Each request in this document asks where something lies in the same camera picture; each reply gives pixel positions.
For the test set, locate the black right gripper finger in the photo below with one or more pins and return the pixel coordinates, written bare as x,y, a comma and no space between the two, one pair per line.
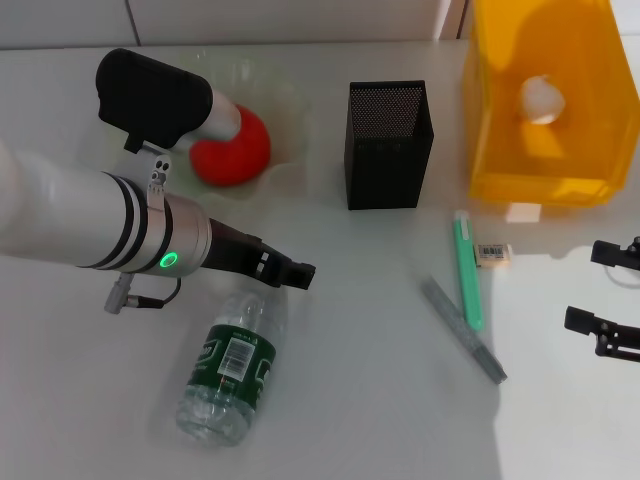
610,335
617,252

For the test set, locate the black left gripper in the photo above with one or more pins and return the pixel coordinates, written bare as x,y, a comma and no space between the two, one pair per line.
235,255

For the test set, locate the eraser with barcode sleeve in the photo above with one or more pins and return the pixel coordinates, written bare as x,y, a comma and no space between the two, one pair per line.
495,254

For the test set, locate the clear bottle with green label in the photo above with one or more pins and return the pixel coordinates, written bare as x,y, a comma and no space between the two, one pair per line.
225,380

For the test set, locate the red-orange orange fruit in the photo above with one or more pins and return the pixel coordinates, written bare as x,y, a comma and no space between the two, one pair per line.
240,160

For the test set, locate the grey marker pen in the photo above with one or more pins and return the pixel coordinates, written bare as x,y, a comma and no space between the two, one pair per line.
465,335

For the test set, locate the green pen with white cap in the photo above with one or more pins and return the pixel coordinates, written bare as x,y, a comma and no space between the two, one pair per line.
467,270

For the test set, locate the white paper ball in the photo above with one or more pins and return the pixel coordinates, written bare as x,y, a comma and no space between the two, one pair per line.
542,100

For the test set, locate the black mesh pen holder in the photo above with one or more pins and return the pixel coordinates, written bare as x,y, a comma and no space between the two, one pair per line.
385,165

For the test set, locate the clear green glass fruit plate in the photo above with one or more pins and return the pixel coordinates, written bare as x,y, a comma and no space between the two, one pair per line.
280,100

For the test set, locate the yellow plastic bin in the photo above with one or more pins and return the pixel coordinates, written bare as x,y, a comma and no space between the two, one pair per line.
590,150

